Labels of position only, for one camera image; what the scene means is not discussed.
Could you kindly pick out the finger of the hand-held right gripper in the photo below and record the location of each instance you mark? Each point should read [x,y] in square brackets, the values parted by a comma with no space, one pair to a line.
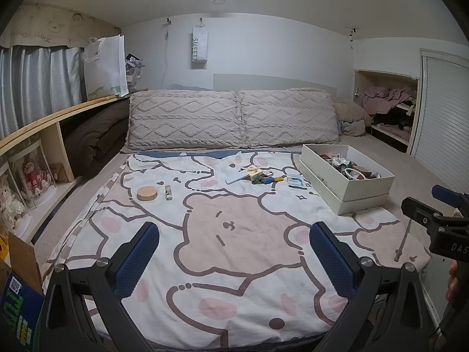
[419,211]
[445,195]

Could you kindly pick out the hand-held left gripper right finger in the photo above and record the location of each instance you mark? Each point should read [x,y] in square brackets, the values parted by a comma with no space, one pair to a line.
[333,260]

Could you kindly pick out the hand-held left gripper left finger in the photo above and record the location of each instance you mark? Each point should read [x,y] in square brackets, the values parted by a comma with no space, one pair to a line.
[137,260]

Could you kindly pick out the white storage box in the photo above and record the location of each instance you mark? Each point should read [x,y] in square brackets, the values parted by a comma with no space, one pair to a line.
[351,190]

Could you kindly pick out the green clothespin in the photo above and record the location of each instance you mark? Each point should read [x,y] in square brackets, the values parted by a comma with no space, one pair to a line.
[258,181]

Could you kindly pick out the yellow tissue pack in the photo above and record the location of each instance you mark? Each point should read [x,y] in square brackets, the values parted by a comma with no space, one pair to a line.
[254,172]

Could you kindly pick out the person's right hand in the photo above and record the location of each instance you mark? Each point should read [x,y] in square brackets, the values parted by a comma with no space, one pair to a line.
[452,280]

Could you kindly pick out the grey bed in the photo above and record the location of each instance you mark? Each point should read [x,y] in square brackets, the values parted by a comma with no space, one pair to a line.
[403,168]

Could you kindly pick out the round wooden lid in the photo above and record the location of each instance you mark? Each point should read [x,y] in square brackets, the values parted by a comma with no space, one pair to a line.
[147,193]

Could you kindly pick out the small lip balm tube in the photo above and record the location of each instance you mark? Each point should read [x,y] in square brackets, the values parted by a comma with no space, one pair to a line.
[168,192]

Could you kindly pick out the white slatted door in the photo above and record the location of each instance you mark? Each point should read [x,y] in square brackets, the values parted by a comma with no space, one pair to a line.
[443,117]

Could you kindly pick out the pile of small trinkets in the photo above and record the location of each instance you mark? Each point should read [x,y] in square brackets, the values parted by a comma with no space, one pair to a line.
[348,167]

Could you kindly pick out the small blue packet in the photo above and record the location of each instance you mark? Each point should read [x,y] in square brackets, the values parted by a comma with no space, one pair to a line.
[295,181]

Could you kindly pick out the printed bear blanket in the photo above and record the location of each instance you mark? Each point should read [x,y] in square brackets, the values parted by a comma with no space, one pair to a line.
[227,249]

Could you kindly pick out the blue yellow pen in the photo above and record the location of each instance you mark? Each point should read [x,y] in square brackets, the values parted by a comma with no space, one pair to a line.
[277,179]

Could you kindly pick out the pile of pink clothes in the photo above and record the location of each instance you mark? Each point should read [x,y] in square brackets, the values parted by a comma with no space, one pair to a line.
[384,97]

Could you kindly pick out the brown cardboard box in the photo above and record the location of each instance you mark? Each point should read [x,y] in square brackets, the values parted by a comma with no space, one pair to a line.
[22,260]

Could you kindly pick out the small cardboard box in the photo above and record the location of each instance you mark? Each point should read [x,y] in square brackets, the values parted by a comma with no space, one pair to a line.
[60,173]

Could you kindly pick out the beige plush cushion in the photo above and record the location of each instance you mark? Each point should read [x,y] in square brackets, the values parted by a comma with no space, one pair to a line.
[350,112]

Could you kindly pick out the white flat card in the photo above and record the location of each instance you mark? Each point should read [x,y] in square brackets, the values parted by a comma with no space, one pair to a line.
[236,179]

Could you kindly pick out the brown folded comforter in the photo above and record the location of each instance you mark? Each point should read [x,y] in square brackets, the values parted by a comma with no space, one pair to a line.
[95,139]

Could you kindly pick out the blue green printed box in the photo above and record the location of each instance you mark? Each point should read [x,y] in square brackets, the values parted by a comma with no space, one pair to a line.
[18,308]

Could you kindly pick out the clear box with red doll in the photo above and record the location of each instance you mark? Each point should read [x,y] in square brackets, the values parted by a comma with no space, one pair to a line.
[33,176]

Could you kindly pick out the clear box with white plush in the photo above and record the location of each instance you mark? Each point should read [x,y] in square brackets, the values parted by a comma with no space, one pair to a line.
[11,201]

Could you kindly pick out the beige knitted pillow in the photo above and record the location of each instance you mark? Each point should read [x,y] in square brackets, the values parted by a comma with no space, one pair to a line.
[183,117]
[289,115]

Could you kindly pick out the wooden bedside shelf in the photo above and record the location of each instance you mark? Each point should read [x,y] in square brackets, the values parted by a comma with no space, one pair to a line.
[47,117]

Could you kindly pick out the grey curtain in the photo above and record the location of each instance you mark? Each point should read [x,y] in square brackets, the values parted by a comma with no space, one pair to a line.
[36,88]

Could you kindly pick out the beige drawn valance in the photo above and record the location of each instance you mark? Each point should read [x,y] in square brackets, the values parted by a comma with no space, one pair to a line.
[47,25]

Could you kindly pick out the white wall alcove shelf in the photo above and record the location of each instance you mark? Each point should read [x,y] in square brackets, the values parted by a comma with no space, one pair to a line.
[381,75]

